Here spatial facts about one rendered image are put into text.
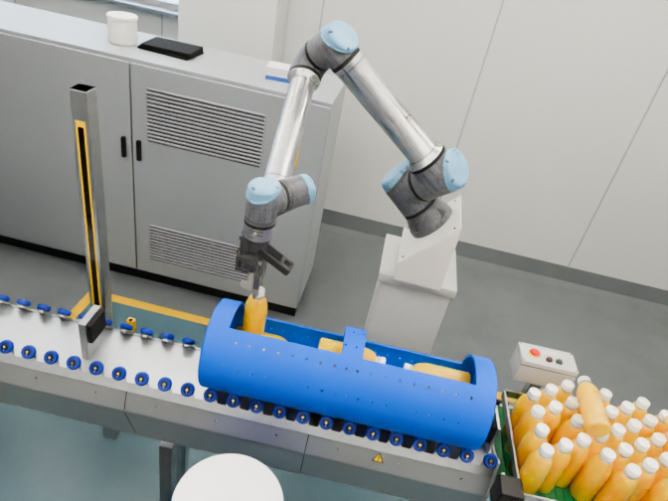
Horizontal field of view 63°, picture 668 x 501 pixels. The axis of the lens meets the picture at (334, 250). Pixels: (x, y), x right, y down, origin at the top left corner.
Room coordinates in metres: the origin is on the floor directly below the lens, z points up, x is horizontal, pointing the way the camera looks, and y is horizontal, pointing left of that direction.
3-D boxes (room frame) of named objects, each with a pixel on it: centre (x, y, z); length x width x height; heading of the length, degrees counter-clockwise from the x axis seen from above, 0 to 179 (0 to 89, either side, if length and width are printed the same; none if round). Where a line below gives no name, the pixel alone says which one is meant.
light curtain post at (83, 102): (1.59, 0.87, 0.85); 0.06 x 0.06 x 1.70; 88
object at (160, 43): (3.01, 1.11, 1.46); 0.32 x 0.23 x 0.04; 86
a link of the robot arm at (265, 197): (1.30, 0.22, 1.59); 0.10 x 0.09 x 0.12; 141
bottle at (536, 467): (1.08, -0.73, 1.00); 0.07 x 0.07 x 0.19
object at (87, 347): (1.26, 0.72, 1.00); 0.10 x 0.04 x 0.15; 178
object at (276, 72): (2.90, 0.42, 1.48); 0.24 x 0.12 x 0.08; 94
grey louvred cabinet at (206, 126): (2.98, 1.22, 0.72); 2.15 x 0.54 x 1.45; 86
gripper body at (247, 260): (1.30, 0.23, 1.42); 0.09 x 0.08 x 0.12; 88
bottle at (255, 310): (1.30, 0.20, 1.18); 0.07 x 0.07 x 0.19
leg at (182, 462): (1.32, 0.44, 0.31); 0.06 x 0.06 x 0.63; 88
